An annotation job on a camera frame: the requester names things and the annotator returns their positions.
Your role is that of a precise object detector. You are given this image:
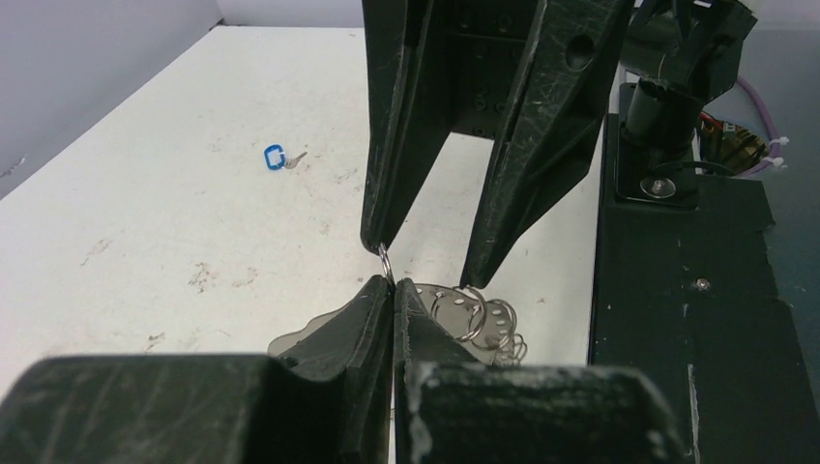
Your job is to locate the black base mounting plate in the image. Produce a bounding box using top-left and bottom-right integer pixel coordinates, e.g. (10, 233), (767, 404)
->
(588, 84), (819, 463)

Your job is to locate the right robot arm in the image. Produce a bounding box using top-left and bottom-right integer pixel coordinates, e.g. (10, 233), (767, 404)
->
(361, 1), (756, 288)

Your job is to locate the clear plastic keyring holder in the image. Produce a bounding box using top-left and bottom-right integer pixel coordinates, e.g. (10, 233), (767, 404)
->
(267, 243), (530, 367)

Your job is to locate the blue tagged key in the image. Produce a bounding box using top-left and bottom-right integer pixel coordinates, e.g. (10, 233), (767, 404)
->
(263, 144), (308, 171)

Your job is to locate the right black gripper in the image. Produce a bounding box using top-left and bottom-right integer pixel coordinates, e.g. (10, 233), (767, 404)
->
(360, 1), (633, 288)

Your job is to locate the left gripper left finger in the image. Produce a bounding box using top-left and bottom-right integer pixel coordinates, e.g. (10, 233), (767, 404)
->
(1, 275), (393, 463)

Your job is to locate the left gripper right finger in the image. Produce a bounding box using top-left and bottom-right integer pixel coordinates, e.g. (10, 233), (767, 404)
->
(394, 278), (686, 463)

